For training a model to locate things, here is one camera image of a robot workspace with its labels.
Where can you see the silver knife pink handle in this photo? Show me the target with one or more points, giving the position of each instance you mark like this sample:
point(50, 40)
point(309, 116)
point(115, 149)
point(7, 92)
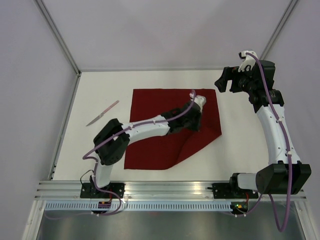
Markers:
point(103, 113)

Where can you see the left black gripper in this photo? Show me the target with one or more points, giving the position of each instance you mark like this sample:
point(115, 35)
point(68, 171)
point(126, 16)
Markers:
point(197, 127)

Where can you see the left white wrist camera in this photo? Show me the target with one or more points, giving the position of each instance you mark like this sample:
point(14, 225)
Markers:
point(199, 100)

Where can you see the aluminium mounting rail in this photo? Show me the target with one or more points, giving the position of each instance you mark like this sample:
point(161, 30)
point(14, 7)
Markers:
point(130, 190)

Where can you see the dark red cloth napkin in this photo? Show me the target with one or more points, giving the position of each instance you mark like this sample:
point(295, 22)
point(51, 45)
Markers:
point(164, 152)

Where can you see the left aluminium frame post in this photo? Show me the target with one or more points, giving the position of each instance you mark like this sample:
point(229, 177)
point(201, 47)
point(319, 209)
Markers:
point(57, 35)

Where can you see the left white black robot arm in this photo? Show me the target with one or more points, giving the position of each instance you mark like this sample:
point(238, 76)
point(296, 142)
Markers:
point(112, 141)

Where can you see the right aluminium frame post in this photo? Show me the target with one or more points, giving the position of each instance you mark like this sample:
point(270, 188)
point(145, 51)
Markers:
point(279, 28)

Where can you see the aluminium frame post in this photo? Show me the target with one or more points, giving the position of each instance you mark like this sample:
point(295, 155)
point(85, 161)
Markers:
point(279, 28)
point(57, 35)

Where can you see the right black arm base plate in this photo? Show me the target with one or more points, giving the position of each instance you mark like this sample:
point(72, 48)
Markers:
point(221, 190)

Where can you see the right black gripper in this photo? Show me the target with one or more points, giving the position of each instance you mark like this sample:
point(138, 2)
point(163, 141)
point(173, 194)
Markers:
point(228, 73)

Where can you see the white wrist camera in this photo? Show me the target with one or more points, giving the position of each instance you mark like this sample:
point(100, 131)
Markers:
point(199, 100)
point(248, 58)

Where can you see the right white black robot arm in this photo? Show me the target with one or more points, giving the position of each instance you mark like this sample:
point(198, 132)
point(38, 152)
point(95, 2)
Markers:
point(285, 172)

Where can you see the white slotted cable duct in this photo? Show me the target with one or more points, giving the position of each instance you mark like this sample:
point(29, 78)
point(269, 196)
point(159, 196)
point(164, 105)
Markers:
point(154, 206)

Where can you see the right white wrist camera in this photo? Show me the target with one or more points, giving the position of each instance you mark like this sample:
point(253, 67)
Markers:
point(248, 58)

